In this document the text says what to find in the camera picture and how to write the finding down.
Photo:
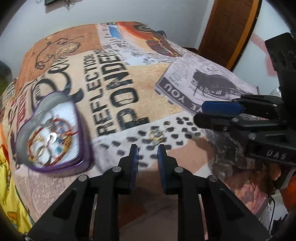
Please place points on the small black wall monitor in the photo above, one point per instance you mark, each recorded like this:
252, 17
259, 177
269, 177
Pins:
49, 1

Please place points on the white heart-print wardrobe door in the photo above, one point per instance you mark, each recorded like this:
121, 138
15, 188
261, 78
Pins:
261, 53

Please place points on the yellow blanket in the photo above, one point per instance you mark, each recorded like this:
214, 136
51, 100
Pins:
7, 185

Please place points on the brown wooden door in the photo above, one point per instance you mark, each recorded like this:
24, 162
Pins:
227, 27

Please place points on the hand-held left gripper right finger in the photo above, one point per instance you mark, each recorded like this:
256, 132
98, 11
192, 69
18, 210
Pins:
161, 169

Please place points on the purple heart-shaped tin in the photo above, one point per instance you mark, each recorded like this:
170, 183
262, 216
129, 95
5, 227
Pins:
69, 111

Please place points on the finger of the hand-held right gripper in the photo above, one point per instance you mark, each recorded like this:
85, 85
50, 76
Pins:
219, 107
222, 122

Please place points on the newspaper print blanket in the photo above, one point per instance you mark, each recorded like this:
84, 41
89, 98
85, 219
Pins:
148, 92

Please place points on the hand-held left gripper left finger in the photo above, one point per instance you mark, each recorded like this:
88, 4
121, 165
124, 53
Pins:
134, 169

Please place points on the green patterned cloth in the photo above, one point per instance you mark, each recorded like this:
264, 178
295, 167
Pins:
4, 76

